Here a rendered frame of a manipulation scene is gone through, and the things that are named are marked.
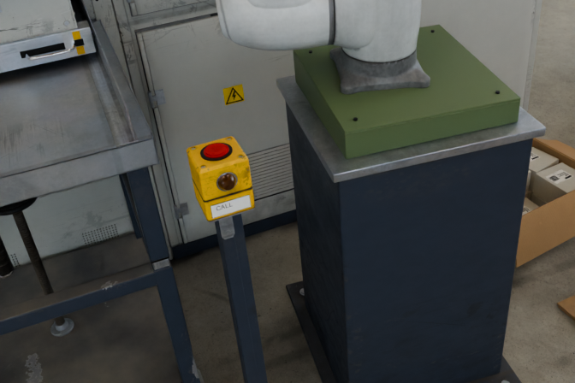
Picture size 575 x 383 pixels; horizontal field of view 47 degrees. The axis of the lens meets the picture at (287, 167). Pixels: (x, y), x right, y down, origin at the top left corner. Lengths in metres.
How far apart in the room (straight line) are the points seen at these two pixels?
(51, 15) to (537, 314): 1.49
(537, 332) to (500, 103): 0.84
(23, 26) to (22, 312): 0.60
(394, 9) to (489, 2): 1.04
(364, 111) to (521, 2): 1.19
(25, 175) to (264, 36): 0.49
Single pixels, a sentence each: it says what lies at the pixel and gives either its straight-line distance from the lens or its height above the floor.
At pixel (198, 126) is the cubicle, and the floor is 0.47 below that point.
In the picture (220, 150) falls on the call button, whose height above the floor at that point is 0.91.
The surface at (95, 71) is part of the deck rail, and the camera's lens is 1.51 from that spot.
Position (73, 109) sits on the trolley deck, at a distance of 1.37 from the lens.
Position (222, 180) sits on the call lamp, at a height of 0.88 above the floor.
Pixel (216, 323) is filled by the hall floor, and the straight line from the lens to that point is 2.00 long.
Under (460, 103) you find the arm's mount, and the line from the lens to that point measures 1.32.
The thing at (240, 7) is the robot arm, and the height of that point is 1.02.
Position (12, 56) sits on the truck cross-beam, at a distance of 1.56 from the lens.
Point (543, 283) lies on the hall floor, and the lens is 2.13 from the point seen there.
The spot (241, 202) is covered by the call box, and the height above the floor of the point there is 0.82.
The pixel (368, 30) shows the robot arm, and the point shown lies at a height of 0.95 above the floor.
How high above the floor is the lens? 1.43
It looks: 33 degrees down
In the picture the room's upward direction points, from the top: 6 degrees counter-clockwise
